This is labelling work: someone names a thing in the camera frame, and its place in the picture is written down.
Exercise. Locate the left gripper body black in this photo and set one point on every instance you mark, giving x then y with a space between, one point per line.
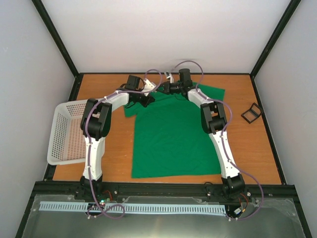
135 99

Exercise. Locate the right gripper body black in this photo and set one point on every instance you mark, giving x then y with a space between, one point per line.
169 90

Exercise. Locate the green t-shirt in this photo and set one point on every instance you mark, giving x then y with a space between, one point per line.
169 139

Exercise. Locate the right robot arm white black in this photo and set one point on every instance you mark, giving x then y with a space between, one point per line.
214 124

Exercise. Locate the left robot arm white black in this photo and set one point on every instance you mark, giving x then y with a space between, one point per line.
96 123

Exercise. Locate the black brooch box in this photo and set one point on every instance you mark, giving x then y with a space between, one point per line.
253 113

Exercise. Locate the white plastic basket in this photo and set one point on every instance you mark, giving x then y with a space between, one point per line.
67 144

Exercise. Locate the small electronics board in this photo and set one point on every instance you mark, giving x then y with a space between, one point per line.
105 197

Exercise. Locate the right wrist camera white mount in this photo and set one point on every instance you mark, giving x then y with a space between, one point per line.
169 76

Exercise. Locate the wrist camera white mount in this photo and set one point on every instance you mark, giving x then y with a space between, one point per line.
169 76
148 86

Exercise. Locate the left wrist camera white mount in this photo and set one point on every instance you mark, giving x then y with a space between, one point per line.
148 86

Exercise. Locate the left black frame post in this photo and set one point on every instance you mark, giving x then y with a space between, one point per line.
44 15

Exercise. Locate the black frame post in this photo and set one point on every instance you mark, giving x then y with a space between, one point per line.
285 18
44 15

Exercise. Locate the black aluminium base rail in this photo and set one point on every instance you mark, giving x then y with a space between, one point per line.
205 192

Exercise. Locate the light blue cable duct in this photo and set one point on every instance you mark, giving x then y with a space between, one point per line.
130 208

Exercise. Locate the right black frame post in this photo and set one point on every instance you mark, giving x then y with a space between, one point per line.
285 18

